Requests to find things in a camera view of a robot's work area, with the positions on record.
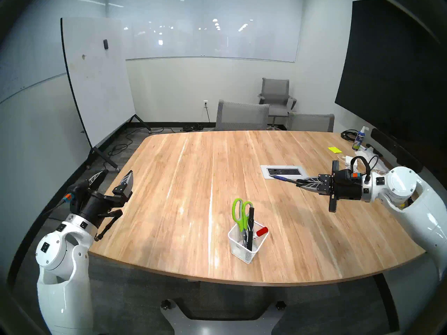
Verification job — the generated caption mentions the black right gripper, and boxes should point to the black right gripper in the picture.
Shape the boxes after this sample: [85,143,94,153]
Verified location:
[296,160,362,213]

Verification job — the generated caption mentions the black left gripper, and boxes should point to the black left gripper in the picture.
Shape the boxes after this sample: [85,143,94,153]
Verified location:
[77,168,135,227]

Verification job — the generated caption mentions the blue ballpoint pen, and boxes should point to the blue ballpoint pen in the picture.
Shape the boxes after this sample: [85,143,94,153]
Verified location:
[269,175,301,185]

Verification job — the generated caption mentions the black permanent marker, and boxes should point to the black permanent marker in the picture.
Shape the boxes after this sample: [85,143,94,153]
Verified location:
[246,208,255,251]

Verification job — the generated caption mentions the green handled scissors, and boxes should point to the green handled scissors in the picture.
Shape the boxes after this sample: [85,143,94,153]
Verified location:
[232,198,255,233]

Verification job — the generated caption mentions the white wire mesh pen holder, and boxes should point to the white wire mesh pen holder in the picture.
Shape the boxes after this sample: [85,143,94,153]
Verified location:
[228,219,269,265]

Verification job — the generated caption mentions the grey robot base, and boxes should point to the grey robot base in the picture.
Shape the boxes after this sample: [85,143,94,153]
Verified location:
[160,298,287,335]

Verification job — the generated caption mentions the grey table power outlet box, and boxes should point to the grey table power outlet box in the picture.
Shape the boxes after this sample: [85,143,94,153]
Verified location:
[261,165,310,180]

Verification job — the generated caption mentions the whiteboard cleaner spray bottle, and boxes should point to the whiteboard cleaner spray bottle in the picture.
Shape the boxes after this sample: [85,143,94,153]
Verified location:
[352,126,369,151]

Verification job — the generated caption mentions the white crumpled tissue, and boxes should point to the white crumpled tissue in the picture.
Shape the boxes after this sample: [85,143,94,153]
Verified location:
[357,148,386,169]

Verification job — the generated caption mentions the grey mesh office chair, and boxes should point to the grey mesh office chair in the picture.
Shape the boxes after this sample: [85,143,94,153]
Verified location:
[287,111,335,133]
[215,99,270,131]

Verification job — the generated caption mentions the black video sound bar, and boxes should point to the black video sound bar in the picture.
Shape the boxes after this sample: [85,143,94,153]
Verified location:
[370,128,424,174]

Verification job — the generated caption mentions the grey office chair with armrests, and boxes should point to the grey office chair with armrests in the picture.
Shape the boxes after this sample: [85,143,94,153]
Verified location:
[257,78,297,130]

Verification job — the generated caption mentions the mobile whiteboard on stand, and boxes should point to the mobile whiteboard on stand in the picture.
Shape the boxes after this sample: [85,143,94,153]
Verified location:
[60,17,152,171]

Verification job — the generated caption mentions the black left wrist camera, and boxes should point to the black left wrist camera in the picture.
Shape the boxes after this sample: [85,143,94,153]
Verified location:
[66,179,89,206]

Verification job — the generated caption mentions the black left gripper cable loop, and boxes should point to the black left gripper cable loop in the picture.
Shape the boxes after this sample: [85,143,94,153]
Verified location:
[94,209,124,242]

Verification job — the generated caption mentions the black right camera cable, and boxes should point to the black right camera cable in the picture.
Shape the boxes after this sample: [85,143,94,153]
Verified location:
[349,155,380,185]

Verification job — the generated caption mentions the long black floor cable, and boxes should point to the long black floor cable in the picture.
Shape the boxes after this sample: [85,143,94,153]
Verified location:
[101,127,175,171]

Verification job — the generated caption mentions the thin black left camera cable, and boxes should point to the thin black left camera cable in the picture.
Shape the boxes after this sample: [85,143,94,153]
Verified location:
[42,196,70,220]

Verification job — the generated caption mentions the large black wall screen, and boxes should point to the large black wall screen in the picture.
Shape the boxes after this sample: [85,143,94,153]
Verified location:
[335,0,447,181]

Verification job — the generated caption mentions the wall whiteboard with writing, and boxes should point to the wall whiteboard with writing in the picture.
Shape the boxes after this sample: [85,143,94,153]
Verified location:
[0,0,109,104]

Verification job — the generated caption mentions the wide glass wall whiteboard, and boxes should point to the wide glass wall whiteboard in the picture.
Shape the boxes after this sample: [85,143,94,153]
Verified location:
[105,0,301,63]

